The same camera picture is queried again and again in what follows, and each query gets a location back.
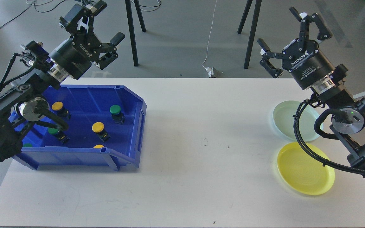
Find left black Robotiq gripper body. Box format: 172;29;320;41
49;4;102;79

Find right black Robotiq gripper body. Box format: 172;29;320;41
282;40;335;90

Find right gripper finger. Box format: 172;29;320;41
257;38;286;79
289;7;333;44

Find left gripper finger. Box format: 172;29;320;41
86;0;107;17
93;32;125;70

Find yellow button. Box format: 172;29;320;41
92;122;110;142
52;101;71;121

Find green button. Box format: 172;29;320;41
48;128;70;144
110;105;125;125

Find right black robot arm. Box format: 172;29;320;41
257;7;365;178

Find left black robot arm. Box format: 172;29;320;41
0;0;125;162

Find pale green plate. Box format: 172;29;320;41
272;100;320;142

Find yellow button front edge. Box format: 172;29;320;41
93;144;105;149

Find yellow plate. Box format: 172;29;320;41
276;142;336;196

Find left black tripod legs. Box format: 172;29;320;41
125;0;146;67

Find black tripod legs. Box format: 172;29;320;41
125;0;146;67
237;0;263;69

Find right black tripod legs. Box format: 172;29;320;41
237;0;263;69

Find blue plastic bin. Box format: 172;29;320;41
13;84;147;171

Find black floor cables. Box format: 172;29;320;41
0;0;162;54

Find white cable with plug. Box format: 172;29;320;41
201;0;223;78

